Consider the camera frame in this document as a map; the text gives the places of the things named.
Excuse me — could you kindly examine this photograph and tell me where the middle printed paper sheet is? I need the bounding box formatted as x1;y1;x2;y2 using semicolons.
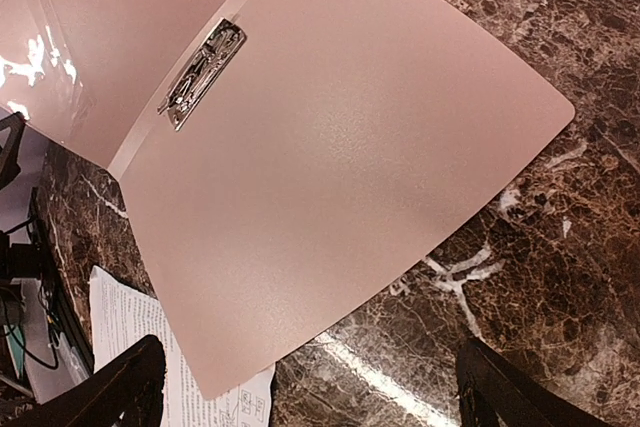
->
89;266;275;426

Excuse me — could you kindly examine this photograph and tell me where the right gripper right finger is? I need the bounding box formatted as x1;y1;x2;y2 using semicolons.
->
455;337;606;426

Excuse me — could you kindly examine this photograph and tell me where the tan folder metal clip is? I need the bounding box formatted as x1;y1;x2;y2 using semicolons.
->
157;18;247;132

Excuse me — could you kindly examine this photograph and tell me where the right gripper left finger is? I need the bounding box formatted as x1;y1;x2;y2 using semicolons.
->
24;335;166;426

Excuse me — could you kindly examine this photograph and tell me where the tan brown folder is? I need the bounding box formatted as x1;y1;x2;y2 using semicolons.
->
1;0;574;399

